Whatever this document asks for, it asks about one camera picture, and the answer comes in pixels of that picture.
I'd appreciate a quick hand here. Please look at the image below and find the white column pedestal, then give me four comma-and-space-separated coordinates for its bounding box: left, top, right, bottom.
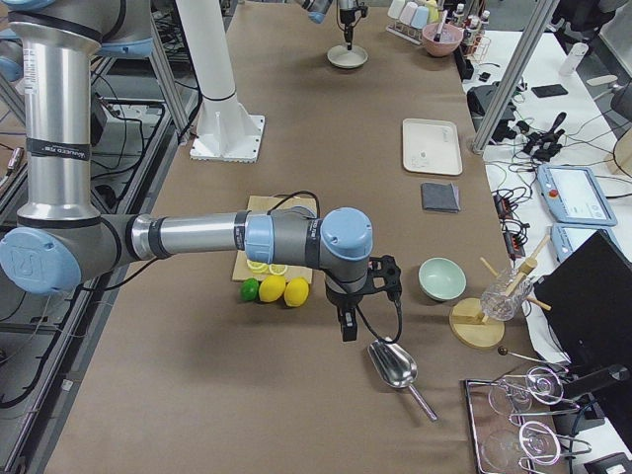
177, 0, 265, 163

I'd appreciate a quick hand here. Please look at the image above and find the wooden cup stand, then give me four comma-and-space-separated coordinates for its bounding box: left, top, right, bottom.
449, 235, 552, 350

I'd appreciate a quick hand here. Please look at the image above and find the green lime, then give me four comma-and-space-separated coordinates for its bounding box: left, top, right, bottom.
240, 277, 260, 301

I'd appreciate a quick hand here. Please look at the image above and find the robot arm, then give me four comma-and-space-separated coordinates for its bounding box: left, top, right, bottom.
297, 0, 368, 50
1, 1, 402, 341

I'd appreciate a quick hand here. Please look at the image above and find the yellow lemon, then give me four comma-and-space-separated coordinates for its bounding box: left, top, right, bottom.
283, 276, 310, 307
259, 275, 286, 303

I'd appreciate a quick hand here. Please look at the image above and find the blue teach pendant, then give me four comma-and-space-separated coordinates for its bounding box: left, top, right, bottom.
550, 223, 598, 263
536, 164, 618, 227

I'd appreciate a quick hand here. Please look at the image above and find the mint green bowl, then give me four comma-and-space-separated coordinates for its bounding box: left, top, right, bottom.
418, 258, 466, 302

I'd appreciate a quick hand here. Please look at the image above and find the crystal glass cup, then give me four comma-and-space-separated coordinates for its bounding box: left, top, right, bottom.
481, 269, 533, 322

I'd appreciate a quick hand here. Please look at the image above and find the grey folded cloth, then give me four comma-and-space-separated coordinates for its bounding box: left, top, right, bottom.
421, 182, 460, 213

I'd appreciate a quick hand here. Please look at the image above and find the lemon slice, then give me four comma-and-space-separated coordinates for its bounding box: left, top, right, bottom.
246, 260, 268, 274
268, 264, 287, 276

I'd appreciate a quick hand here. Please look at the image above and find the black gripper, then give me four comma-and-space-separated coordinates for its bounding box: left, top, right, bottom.
325, 255, 401, 343
337, 0, 368, 50

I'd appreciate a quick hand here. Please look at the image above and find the pink bowl with ice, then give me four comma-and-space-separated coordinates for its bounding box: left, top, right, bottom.
422, 23, 463, 57

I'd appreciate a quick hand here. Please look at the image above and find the rack of pastel cups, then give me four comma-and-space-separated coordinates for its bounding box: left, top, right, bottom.
386, 0, 439, 44

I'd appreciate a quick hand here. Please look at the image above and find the steel scoop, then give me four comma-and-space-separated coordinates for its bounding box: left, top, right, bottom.
367, 340, 438, 422

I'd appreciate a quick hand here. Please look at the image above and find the wire glass holder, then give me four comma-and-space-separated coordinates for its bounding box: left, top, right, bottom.
479, 365, 593, 473

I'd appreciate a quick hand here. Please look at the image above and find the wooden cutting board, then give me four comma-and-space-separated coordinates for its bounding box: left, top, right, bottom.
230, 195, 319, 285

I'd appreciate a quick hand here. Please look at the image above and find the black monitor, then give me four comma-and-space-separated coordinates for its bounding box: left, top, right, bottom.
535, 230, 631, 369

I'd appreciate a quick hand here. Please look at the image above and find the cream round plate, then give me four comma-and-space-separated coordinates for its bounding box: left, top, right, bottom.
327, 44, 368, 69

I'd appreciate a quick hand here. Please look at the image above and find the aluminium frame post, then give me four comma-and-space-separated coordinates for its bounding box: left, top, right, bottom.
471, 0, 559, 155

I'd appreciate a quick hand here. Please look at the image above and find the cream rabbit tray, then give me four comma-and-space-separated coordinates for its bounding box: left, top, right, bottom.
402, 118, 463, 176

